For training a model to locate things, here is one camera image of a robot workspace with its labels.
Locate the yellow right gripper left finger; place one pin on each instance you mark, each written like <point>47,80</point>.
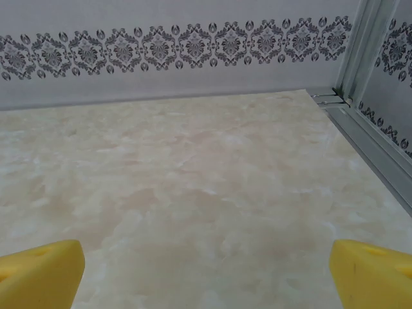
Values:
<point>38,277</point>

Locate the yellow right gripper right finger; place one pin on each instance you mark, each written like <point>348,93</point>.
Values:
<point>373,280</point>

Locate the aluminium side rail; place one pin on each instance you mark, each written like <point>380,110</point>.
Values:
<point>360,128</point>

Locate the aluminium frame post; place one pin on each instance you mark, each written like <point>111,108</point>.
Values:
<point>367,48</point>

